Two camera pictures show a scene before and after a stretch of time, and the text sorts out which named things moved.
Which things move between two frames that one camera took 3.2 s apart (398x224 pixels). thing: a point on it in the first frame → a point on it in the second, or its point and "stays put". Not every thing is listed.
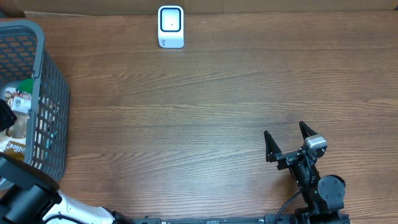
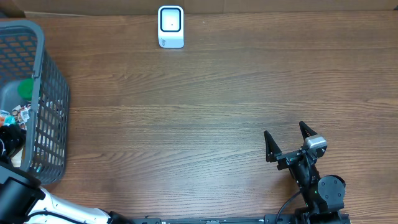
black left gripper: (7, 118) → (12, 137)
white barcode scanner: (171, 26) stays put
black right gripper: (287, 158) stays put
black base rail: (270, 218) stays put
